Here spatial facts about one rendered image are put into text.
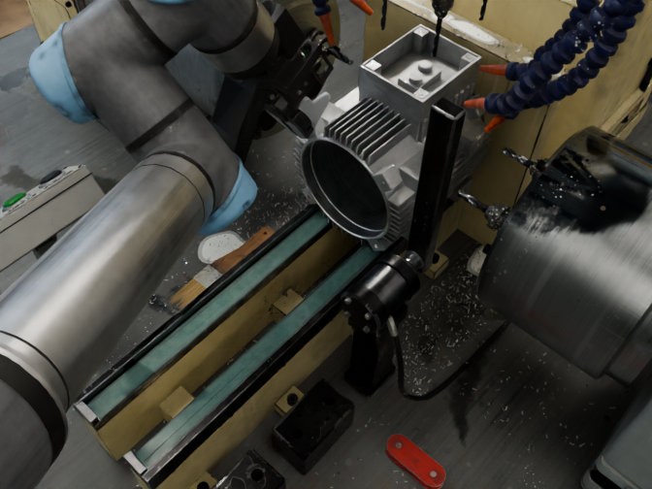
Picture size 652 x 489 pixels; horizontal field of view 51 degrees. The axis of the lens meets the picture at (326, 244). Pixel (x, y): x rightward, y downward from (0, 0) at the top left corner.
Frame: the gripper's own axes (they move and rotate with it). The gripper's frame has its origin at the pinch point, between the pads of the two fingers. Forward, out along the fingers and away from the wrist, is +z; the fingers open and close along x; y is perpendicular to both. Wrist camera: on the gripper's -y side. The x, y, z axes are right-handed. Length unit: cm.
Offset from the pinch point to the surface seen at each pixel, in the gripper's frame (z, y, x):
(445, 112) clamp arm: -14.5, 7.4, -19.8
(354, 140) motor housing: -0.9, 2.8, -6.9
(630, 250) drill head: -2.1, 7.8, -39.5
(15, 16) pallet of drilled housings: 104, -8, 190
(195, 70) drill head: 1.8, -0.2, 20.9
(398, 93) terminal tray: 0.4, 10.6, -7.4
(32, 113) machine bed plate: 21, -22, 62
